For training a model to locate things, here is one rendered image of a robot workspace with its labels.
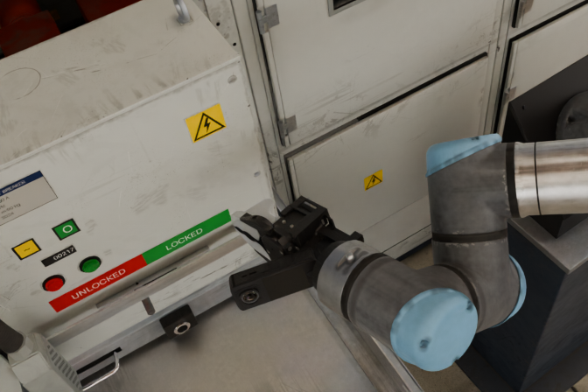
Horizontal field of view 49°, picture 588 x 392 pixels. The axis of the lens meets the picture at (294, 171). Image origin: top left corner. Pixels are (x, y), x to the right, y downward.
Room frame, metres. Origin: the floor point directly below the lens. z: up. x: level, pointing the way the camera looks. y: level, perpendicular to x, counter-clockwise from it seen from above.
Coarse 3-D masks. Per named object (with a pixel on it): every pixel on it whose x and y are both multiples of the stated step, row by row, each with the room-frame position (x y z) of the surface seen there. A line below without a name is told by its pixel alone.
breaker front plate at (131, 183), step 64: (128, 128) 0.64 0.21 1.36; (64, 192) 0.60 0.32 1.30; (128, 192) 0.63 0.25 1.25; (192, 192) 0.66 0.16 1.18; (256, 192) 0.69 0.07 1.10; (0, 256) 0.55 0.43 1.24; (128, 256) 0.61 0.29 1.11; (192, 256) 0.64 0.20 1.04; (256, 256) 0.68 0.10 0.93; (64, 320) 0.56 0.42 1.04; (128, 320) 0.59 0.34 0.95
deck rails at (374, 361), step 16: (320, 304) 0.60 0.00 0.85; (336, 320) 0.56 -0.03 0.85; (352, 336) 0.52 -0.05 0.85; (368, 336) 0.49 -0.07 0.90; (352, 352) 0.49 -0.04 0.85; (368, 352) 0.49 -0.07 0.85; (368, 368) 0.46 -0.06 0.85; (384, 368) 0.45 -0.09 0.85; (384, 384) 0.42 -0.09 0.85; (400, 384) 0.41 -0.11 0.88
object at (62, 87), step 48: (144, 0) 0.89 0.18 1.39; (48, 48) 0.81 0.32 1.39; (96, 48) 0.79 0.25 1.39; (144, 48) 0.77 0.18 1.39; (192, 48) 0.74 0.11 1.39; (0, 96) 0.72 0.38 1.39; (48, 96) 0.70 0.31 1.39; (96, 96) 0.68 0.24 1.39; (144, 96) 0.66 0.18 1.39; (0, 144) 0.62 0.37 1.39; (48, 144) 0.60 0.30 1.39
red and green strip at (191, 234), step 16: (208, 224) 0.66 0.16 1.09; (224, 224) 0.67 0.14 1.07; (176, 240) 0.64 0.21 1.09; (192, 240) 0.65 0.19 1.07; (144, 256) 0.62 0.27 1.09; (160, 256) 0.62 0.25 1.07; (112, 272) 0.60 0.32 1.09; (128, 272) 0.60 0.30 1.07; (80, 288) 0.58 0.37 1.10; (96, 288) 0.58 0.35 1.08; (64, 304) 0.56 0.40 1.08
